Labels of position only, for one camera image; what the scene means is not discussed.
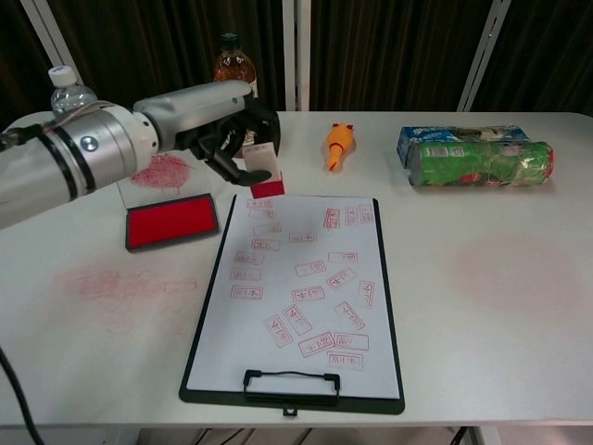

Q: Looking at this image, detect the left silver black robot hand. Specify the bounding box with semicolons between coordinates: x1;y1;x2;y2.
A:
132;79;283;186

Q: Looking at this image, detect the white and red stamp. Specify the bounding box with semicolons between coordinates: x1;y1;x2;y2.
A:
241;142;284;199

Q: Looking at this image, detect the amber tea bottle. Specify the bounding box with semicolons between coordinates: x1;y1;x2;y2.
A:
213;32;259;98

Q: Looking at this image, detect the dark pleated curtain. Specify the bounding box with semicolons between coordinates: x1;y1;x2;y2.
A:
0;0;593;131

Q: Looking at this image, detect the red ink pad clear lid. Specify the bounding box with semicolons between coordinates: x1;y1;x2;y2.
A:
118;155;220;254

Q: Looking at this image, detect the clear Aquafina water bottle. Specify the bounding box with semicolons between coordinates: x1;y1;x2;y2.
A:
48;65;101;120

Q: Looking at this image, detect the yellow rubber chicken toy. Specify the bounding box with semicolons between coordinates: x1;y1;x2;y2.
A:
322;121;359;175

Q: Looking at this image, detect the white stamped paper sheet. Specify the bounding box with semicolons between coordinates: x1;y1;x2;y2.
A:
185;194;400;400

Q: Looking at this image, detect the blue snack package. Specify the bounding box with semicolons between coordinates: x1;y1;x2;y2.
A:
396;123;532;168

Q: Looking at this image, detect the black clipboard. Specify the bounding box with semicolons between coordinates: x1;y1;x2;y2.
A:
179;193;406;416

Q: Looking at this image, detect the green chip can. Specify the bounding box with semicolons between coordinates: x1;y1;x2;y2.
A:
403;140;555;189

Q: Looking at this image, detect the white upright frame post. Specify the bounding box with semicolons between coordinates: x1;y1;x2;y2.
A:
282;0;312;112

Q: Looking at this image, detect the white slanted frame post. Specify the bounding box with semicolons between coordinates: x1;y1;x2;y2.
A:
458;0;511;112
20;0;101;112

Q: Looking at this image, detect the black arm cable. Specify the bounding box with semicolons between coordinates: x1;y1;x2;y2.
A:
0;345;45;445

